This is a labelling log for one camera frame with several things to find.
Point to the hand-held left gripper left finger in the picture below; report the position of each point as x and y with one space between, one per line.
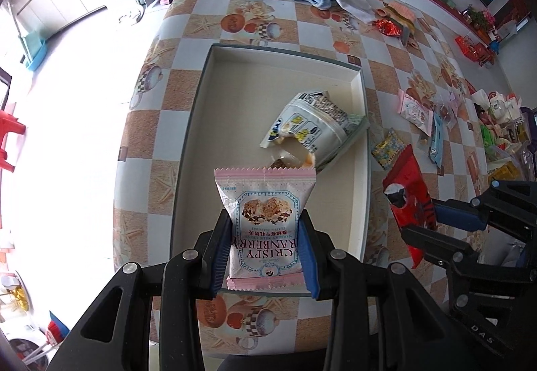
220 257

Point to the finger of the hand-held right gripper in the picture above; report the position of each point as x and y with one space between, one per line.
461 215
440 247

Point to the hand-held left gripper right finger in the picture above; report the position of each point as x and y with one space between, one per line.
309 262

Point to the red snack packet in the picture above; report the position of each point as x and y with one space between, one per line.
409 186

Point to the pink white snack packet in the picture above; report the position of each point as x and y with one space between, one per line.
264 203
415 111

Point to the light blue snack packet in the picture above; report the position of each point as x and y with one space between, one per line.
437 140

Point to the yellow floral snack packet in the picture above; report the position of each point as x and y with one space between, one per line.
388 148

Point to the gold candy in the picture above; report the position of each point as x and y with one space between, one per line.
308 159

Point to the beige tray with dark rim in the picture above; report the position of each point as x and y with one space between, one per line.
239 123

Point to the large white snack bag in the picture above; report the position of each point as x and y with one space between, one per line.
310 123

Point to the yellow box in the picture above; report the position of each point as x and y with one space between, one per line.
505 169

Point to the pile of assorted packets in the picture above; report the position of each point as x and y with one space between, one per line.
503 136

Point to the purple snack packet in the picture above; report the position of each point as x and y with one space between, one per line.
456 104

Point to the white gift bag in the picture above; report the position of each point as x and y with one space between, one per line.
503 104

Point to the potted flowers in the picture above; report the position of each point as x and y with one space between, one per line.
480 16

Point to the red foil packet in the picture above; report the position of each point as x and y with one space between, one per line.
388 28

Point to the gold ornament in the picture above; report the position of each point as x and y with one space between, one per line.
19 297

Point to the orange striped items on table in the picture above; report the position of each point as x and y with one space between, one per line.
400 16

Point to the red plastic stool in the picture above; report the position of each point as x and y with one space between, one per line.
10 136

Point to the blue dustpan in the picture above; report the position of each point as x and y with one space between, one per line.
33 52

